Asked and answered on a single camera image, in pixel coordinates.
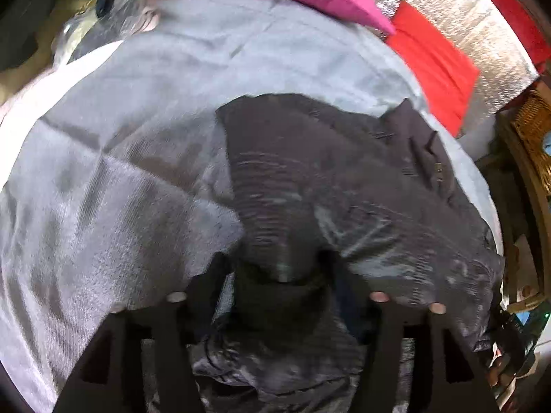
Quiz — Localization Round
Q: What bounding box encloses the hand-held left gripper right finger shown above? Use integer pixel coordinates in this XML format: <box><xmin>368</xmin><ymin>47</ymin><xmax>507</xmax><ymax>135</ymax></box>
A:
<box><xmin>319</xmin><ymin>252</ymin><xmax>502</xmax><ymax>413</ymax></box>

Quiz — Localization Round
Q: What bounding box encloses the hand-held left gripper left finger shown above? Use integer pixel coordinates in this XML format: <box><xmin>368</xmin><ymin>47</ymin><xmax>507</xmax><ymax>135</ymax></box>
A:
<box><xmin>52</xmin><ymin>252</ymin><xmax>233</xmax><ymax>413</ymax></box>

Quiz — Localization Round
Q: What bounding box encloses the dark quilted zip jacket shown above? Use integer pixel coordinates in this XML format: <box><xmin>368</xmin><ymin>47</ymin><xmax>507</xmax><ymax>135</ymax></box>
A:
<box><xmin>189</xmin><ymin>92</ymin><xmax>506</xmax><ymax>413</ymax></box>

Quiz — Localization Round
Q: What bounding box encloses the wicker basket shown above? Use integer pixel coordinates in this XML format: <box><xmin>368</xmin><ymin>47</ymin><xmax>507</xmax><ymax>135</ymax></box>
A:
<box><xmin>510</xmin><ymin>90</ymin><xmax>551</xmax><ymax>173</ymax></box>

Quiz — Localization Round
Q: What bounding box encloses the grey blanket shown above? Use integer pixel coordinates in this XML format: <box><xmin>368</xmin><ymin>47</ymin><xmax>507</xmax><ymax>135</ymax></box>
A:
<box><xmin>0</xmin><ymin>0</ymin><xmax>504</xmax><ymax>413</ymax></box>

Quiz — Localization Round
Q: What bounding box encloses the red pillow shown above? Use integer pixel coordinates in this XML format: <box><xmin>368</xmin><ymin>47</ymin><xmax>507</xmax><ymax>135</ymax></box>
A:
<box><xmin>385</xmin><ymin>0</ymin><xmax>480</xmax><ymax>136</ymax></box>

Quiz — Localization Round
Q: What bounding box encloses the silver foil insulation panel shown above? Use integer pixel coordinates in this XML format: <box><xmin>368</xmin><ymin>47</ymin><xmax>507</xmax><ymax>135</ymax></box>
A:
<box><xmin>344</xmin><ymin>0</ymin><xmax>541</xmax><ymax>117</ymax></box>

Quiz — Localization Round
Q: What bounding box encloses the clear plastic bag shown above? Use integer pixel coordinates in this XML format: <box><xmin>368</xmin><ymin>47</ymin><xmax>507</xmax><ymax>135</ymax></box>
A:
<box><xmin>52</xmin><ymin>0</ymin><xmax>160</xmax><ymax>63</ymax></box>

